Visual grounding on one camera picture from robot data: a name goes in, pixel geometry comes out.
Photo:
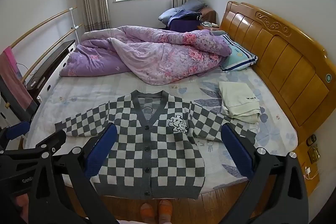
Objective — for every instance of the grey white checkered cardigan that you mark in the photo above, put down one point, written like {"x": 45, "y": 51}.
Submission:
{"x": 157, "y": 155}

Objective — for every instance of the dark purple cloth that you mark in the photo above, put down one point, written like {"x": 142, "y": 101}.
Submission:
{"x": 183, "y": 22}

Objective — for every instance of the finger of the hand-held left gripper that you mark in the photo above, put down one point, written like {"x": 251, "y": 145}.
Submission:
{"x": 52, "y": 138}
{"x": 17, "y": 130}

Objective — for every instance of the white rail post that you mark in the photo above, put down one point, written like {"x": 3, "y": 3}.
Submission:
{"x": 73, "y": 22}

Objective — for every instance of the person's left hand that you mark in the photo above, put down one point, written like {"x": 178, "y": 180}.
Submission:
{"x": 22, "y": 205}

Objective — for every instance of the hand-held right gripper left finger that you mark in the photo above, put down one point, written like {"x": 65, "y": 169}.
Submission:
{"x": 101, "y": 150}

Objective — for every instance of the orange slipper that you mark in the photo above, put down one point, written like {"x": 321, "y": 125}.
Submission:
{"x": 164, "y": 209}
{"x": 147, "y": 212}

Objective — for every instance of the folded cream garment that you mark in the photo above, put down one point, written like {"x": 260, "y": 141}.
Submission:
{"x": 236, "y": 100}

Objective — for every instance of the pile of pillows on chair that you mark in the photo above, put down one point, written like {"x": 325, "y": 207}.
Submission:
{"x": 189, "y": 6}

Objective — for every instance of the wooden nightstand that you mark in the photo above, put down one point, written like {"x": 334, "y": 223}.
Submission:
{"x": 312, "y": 184}
{"x": 207, "y": 27}

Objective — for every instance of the brown chair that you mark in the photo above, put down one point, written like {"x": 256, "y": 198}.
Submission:
{"x": 208, "y": 14}

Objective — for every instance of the purple floral quilt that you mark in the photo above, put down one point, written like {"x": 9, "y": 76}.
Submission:
{"x": 157, "y": 56}

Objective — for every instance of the pale patterned bed sheet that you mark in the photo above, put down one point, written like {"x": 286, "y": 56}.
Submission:
{"x": 92, "y": 92}

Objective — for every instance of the blue white striped pillow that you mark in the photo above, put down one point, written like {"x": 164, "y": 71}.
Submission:
{"x": 239, "y": 56}

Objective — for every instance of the wooden wall rail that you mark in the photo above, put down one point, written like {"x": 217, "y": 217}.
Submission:
{"x": 78, "y": 26}
{"x": 63, "y": 12}

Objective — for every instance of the pink towel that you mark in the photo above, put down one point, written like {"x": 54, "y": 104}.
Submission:
{"x": 15, "y": 77}

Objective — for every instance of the wooden bed frame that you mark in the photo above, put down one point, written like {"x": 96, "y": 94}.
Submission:
{"x": 288, "y": 56}

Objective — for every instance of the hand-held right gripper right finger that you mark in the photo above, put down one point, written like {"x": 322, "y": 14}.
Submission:
{"x": 237, "y": 153}

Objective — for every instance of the black flat monitor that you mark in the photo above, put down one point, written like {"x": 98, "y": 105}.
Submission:
{"x": 52, "y": 58}

